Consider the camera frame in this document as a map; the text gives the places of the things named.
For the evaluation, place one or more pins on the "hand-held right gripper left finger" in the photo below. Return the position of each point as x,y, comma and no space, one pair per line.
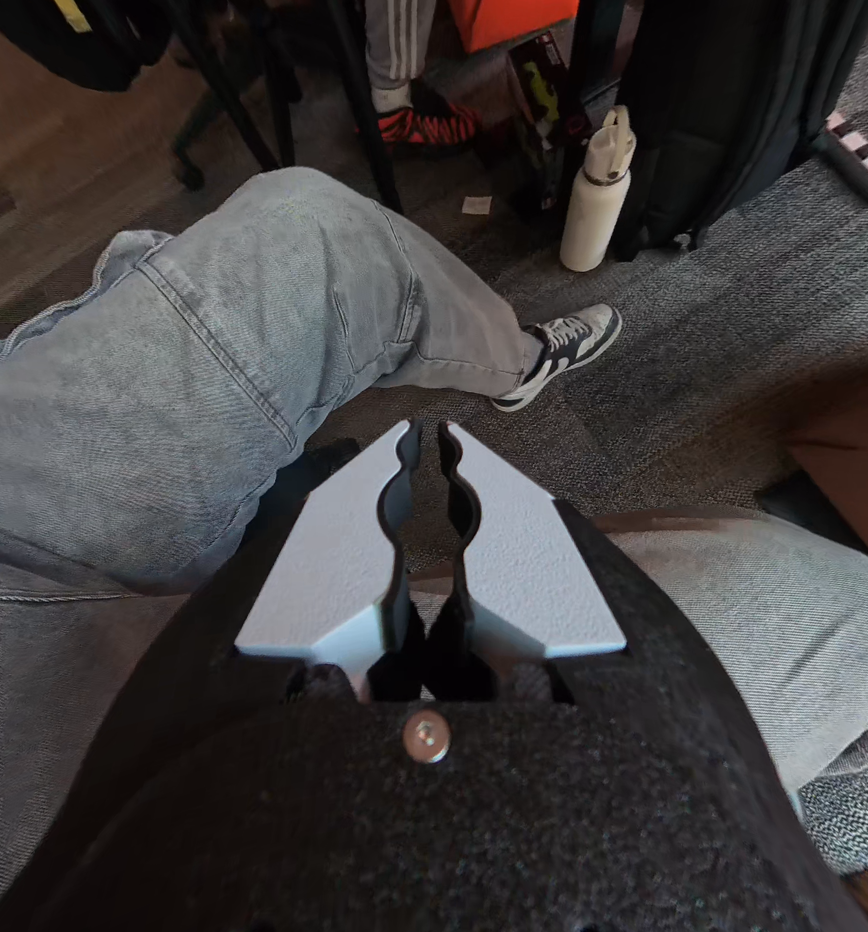
317,582

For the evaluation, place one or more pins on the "black green printed box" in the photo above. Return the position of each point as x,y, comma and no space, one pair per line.
543,102

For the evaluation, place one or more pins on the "black metal table leg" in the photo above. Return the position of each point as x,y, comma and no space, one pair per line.
594,51
372,124

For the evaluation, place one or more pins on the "black white sneaker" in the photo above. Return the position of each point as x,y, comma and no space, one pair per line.
572,342

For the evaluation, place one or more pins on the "white paper scrap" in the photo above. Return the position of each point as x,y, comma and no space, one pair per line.
476,205

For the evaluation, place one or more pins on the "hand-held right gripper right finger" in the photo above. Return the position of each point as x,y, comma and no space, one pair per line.
543,582

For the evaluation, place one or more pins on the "dark cloth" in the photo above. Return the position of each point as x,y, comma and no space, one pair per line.
77,54

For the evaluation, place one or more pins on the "person's left leg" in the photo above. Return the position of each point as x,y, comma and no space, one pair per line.
186,364

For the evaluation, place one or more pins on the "black backpack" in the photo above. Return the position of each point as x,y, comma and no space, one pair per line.
717,109

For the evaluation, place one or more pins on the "white water bottle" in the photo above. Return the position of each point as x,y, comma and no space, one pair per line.
594,211

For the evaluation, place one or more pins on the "orange box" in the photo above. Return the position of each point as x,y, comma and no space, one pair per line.
514,22

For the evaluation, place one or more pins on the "pink black checkered board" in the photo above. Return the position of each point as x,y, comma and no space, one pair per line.
867,164

